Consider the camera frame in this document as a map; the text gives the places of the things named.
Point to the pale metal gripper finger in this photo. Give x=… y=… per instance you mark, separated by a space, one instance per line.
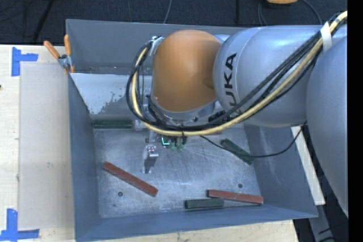
x=144 y=161
x=151 y=160

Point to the red-brown flat block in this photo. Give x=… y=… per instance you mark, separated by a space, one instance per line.
x=235 y=196
x=129 y=178

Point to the grey metal bin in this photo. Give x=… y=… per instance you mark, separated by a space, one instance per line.
x=181 y=178

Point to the dark green flat block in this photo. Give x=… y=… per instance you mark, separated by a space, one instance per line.
x=204 y=203
x=238 y=151
x=113 y=123

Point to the pale flat board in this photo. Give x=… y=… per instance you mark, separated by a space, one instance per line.
x=45 y=144

